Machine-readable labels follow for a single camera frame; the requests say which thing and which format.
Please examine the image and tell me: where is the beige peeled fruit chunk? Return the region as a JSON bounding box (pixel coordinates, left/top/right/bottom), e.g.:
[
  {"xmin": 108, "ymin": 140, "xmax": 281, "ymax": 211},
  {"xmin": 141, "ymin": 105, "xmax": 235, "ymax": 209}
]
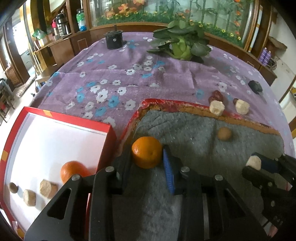
[{"xmin": 40, "ymin": 179, "xmax": 58, "ymax": 199}]

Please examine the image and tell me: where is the orange mandarin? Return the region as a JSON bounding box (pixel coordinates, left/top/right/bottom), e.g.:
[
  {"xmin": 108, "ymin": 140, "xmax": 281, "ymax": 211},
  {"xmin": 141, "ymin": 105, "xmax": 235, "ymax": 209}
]
[
  {"xmin": 132, "ymin": 137, "xmax": 163, "ymax": 169},
  {"xmin": 60, "ymin": 161, "xmax": 91, "ymax": 184}
]

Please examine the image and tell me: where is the brown longan fruit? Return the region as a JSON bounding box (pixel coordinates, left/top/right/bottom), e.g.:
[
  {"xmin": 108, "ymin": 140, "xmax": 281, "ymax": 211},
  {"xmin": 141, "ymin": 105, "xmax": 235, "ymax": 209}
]
[
  {"xmin": 217, "ymin": 127, "xmax": 233, "ymax": 141},
  {"xmin": 8, "ymin": 182, "xmax": 19, "ymax": 194}
]

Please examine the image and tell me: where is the grey felt mat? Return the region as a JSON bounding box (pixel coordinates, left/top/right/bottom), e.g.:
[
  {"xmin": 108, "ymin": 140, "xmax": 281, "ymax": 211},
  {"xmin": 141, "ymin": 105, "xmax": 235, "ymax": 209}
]
[{"xmin": 113, "ymin": 108, "xmax": 284, "ymax": 240}]

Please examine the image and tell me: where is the red white shallow box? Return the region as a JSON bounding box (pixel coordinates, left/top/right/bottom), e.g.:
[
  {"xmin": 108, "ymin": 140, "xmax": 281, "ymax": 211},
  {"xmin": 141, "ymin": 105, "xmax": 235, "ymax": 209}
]
[{"xmin": 1, "ymin": 107, "xmax": 116, "ymax": 232}]

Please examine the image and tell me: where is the small black clip object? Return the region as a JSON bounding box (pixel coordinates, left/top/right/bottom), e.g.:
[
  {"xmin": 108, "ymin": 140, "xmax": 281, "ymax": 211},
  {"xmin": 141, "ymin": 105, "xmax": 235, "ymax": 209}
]
[{"xmin": 248, "ymin": 80, "xmax": 267, "ymax": 103}]

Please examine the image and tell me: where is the purple floral tablecloth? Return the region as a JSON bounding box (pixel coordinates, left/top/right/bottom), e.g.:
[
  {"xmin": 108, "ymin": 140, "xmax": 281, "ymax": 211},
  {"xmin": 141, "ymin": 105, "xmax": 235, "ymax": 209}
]
[{"xmin": 31, "ymin": 32, "xmax": 295, "ymax": 156}]

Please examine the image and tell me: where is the small wooden stool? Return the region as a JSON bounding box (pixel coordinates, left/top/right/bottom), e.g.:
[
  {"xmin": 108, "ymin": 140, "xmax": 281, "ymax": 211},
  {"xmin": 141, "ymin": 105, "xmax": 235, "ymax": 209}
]
[{"xmin": 35, "ymin": 64, "xmax": 63, "ymax": 87}]

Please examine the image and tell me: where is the green leafy vegetable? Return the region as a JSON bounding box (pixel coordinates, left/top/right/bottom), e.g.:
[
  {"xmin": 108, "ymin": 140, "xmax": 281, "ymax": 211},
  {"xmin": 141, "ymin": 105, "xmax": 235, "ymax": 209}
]
[{"xmin": 148, "ymin": 20, "xmax": 211, "ymax": 63}]

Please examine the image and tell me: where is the wooden shelf cabinet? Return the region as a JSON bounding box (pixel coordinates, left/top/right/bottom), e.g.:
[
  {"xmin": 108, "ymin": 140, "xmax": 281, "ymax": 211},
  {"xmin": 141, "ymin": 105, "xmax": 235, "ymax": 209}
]
[{"xmin": 21, "ymin": 1, "xmax": 92, "ymax": 70}]

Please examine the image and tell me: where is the black cylindrical device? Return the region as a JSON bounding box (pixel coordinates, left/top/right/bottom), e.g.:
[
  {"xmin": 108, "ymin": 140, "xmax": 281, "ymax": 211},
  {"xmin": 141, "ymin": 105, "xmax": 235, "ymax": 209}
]
[{"xmin": 104, "ymin": 25, "xmax": 126, "ymax": 50}]

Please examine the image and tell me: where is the black thermos flask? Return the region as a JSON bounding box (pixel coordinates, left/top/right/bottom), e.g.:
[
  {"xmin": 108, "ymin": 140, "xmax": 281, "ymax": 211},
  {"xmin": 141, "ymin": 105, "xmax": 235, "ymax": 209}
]
[{"xmin": 56, "ymin": 13, "xmax": 70, "ymax": 37}]

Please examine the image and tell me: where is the pink bottle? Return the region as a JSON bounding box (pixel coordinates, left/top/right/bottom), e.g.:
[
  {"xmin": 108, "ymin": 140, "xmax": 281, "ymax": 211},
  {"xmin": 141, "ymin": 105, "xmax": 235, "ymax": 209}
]
[{"xmin": 51, "ymin": 20, "xmax": 60, "ymax": 41}]

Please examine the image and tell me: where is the green water bottle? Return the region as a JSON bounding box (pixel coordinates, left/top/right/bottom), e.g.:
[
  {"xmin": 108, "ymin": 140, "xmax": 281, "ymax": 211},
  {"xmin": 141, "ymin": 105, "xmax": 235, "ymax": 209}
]
[{"xmin": 76, "ymin": 9, "xmax": 87, "ymax": 31}]

